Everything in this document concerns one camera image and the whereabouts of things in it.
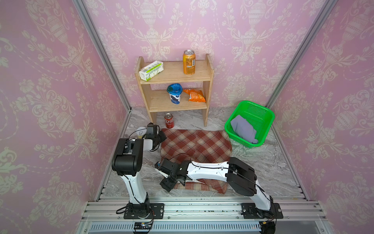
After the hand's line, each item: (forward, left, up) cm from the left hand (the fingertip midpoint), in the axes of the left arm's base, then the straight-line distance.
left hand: (165, 135), depth 103 cm
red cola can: (+6, -3, +8) cm, 11 cm away
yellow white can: (-1, +16, +4) cm, 17 cm away
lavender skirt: (+1, -55, +6) cm, 55 cm away
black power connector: (-52, -57, -4) cm, 78 cm away
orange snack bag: (+12, -21, +26) cm, 36 cm away
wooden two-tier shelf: (+13, +4, +20) cm, 24 cm away
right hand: (-33, -5, 0) cm, 33 cm away
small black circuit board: (-52, +5, -4) cm, 53 cm away
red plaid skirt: (-8, -23, 0) cm, 25 cm away
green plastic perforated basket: (+16, -72, +2) cm, 74 cm away
